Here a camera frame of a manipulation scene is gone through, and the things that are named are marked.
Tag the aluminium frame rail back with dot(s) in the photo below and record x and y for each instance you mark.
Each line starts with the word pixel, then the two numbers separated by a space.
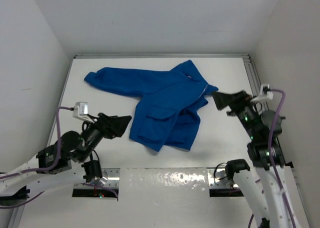
pixel 160 55

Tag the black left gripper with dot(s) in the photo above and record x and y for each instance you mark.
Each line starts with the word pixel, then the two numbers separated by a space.
pixel 113 126

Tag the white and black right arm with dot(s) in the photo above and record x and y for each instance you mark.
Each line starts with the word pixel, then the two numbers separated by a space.
pixel 271 206

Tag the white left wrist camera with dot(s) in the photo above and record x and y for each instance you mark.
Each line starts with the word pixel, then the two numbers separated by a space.
pixel 80 111

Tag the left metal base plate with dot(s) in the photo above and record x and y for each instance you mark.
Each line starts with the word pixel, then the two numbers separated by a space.
pixel 110 178

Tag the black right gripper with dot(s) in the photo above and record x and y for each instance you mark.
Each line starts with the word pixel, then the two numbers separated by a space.
pixel 236 100

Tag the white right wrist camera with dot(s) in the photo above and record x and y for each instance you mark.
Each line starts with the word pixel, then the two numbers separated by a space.
pixel 265 94

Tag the metal base plate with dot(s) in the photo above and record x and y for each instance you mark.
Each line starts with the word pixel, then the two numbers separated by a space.
pixel 217 180
pixel 110 178

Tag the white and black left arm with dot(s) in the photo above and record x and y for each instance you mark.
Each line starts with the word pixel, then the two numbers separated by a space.
pixel 68 160

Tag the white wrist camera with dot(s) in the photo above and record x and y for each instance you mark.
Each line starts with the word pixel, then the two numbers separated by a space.
pixel 80 111
pixel 265 94

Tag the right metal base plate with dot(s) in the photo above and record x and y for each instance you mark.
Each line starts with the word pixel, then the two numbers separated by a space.
pixel 217 180

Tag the blue zip-up jacket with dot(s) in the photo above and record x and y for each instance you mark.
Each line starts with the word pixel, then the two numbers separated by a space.
pixel 167 113

